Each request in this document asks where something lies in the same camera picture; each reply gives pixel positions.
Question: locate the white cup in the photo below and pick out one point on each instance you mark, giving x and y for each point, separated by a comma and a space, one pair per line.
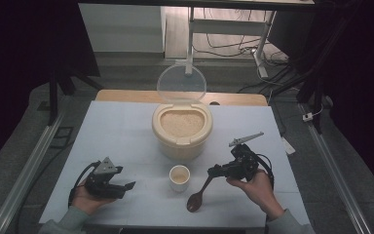
179, 178

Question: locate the white desk frame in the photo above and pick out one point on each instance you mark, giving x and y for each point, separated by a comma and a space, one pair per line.
227, 27

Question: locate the wooden table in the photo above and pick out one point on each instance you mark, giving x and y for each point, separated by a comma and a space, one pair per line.
126, 95

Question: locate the person's left hand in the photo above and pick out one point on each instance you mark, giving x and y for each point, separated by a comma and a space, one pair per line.
89, 201

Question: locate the black stand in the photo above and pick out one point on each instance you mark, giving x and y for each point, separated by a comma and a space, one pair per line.
315, 87
53, 97

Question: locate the beige rice container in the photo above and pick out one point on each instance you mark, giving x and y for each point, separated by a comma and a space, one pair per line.
181, 146

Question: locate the white rice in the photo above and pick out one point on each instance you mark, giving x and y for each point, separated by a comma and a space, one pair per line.
181, 123

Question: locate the pale table mat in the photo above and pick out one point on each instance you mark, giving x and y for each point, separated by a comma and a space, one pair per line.
120, 136

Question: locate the white tag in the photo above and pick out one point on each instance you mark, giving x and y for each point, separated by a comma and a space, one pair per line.
288, 147

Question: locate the person's right hand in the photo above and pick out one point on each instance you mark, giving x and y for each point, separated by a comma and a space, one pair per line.
259, 195

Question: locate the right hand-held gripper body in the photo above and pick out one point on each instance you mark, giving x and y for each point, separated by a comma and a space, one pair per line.
242, 162

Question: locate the clear plastic container lid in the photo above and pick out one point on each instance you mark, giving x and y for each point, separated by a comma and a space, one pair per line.
181, 83

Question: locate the small white box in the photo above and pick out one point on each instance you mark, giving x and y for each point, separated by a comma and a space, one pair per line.
307, 117

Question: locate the black floor bracket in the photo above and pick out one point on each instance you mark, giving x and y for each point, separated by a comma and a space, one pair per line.
61, 138

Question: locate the aluminium rail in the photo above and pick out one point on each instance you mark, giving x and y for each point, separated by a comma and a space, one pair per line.
26, 175
334, 175

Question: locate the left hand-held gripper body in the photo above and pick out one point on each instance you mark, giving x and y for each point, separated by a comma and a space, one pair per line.
102, 183

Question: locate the brown wooden spoon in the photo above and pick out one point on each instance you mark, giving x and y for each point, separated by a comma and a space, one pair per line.
195, 201

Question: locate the white cabinet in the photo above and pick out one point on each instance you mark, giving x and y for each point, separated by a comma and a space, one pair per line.
120, 29

